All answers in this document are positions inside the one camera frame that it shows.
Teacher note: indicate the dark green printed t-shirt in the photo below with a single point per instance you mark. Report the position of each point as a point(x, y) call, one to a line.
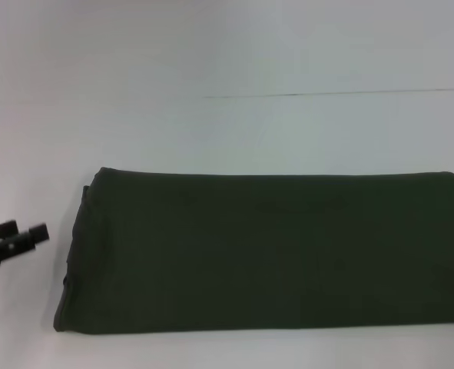
point(269, 250)

